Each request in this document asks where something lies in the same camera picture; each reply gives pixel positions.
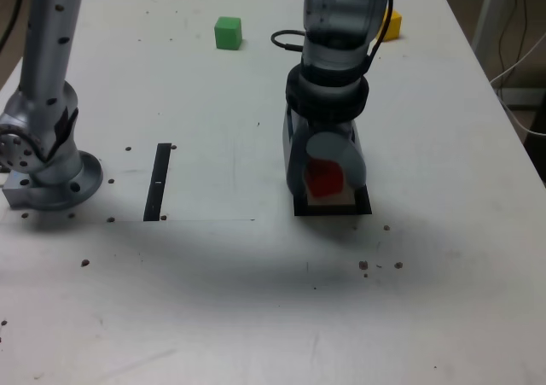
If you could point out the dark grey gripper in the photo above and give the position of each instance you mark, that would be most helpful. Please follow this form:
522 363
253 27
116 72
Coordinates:
341 129

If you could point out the red cube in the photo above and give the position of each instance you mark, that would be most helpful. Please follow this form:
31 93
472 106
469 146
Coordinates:
326 182

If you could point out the green cube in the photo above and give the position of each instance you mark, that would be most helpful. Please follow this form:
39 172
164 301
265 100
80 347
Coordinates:
228 35

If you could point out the yellow cube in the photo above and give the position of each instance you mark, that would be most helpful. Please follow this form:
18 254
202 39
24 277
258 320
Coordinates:
394 26

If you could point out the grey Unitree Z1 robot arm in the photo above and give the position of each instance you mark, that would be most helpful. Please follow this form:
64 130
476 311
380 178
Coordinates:
47 39

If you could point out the black tape square outline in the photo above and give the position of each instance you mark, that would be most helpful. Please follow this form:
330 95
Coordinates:
332 211

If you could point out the black tape strip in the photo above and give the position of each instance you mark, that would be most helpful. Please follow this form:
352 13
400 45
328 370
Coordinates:
157 167

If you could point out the white metal post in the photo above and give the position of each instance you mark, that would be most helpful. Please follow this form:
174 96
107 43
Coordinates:
486 9

